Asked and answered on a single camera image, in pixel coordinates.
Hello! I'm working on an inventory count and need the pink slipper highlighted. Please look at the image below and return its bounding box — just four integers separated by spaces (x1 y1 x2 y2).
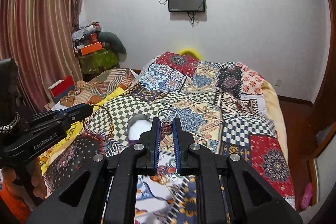
300 182 313 210

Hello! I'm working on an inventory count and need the dark green cushion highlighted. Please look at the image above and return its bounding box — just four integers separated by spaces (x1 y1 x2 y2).
98 32 126 55

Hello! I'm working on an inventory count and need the striped red curtain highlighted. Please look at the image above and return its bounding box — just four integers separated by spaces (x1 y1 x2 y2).
1 0 82 112

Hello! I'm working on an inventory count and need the red white box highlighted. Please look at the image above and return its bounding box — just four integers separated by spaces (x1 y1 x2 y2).
48 76 75 98

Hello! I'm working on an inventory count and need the small red box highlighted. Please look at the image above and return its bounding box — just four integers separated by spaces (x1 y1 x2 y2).
89 33 98 44

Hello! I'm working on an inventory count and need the black white braided cord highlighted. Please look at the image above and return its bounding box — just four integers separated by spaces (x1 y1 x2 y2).
0 111 21 134

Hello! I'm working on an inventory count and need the yellow printed cloth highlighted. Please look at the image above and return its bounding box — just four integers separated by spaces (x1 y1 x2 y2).
38 87 127 175

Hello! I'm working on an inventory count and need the white plush toy pile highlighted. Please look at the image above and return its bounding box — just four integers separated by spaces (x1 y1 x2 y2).
72 22 102 42

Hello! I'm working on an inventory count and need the patchwork patterned bedspread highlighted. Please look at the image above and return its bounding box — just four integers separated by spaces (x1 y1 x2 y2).
41 51 296 224

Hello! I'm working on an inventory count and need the yellow pillow behind bed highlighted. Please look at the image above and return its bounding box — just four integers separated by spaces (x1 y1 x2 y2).
178 48 203 60

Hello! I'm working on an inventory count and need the heart-shaped jewelry tin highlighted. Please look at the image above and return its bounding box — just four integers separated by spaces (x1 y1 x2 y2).
127 114 152 145

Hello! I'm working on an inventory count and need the wooden door frame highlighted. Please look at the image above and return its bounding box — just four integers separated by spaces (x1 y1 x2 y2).
308 0 335 134

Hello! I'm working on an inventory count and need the orange sleeve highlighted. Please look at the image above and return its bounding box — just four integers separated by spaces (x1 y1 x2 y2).
1 182 31 223

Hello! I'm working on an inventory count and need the orange shoe box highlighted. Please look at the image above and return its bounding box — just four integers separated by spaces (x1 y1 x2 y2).
78 42 102 56

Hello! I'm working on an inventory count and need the striped brown orange blanket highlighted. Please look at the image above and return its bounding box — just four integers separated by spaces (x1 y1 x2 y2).
59 68 136 107

